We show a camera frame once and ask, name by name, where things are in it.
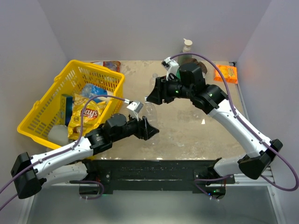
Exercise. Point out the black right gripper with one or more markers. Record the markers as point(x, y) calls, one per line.
point(160, 91)

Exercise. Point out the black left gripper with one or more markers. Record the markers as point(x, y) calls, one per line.
point(145, 130)

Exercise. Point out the clear plastic bottle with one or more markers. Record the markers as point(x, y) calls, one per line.
point(152, 81)
point(151, 114)

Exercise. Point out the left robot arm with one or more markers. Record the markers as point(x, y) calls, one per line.
point(30, 173)

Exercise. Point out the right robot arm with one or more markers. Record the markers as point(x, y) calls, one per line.
point(187, 81)

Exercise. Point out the green soap pump bottle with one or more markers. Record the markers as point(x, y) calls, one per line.
point(186, 49)

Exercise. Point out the red snack bag behind basket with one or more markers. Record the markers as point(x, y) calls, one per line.
point(112, 65)

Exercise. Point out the yellow Lays chips bag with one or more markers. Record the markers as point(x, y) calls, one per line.
point(90, 116)

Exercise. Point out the orange candy box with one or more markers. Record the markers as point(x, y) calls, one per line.
point(229, 73)

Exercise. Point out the blue white plastic package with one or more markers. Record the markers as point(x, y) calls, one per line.
point(91, 90)

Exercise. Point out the yellow plastic shopping basket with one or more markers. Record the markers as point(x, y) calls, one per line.
point(71, 80)

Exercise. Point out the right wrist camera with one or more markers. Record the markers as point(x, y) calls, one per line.
point(171, 66)

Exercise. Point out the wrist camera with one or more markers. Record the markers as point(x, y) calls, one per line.
point(171, 66)
point(134, 108)

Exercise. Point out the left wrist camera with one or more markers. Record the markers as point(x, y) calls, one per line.
point(134, 108)

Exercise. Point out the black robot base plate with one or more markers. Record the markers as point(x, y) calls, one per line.
point(196, 176)

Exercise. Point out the aluminium frame rail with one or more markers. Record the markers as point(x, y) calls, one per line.
point(272, 193)

